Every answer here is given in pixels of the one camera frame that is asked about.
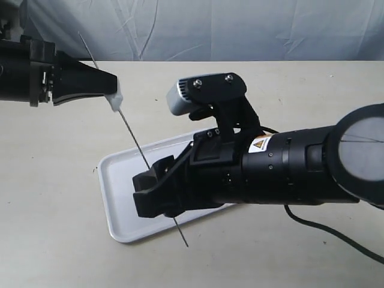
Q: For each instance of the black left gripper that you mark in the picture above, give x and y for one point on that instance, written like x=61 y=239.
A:
x=57 y=77

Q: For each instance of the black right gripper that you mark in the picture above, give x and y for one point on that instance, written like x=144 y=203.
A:
x=212 y=175

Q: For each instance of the thin metal skewer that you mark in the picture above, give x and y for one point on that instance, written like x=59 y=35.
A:
x=120 y=111

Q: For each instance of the white marshmallow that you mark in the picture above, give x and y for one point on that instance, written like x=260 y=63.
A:
x=115 y=100

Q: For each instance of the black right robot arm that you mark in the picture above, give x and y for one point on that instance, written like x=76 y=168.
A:
x=342 y=163

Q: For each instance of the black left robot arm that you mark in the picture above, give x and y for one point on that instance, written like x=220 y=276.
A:
x=15 y=70

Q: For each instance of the white plastic tray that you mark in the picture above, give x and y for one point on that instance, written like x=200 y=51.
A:
x=115 y=172

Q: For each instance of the white backdrop curtain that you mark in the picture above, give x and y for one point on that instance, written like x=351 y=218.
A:
x=210 y=30

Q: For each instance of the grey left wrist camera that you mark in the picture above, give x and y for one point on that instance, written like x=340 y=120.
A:
x=10 y=20

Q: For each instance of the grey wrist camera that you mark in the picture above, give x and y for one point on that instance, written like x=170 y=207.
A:
x=10 y=20
x=221 y=96

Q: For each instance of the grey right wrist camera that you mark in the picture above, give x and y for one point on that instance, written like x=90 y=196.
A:
x=221 y=96

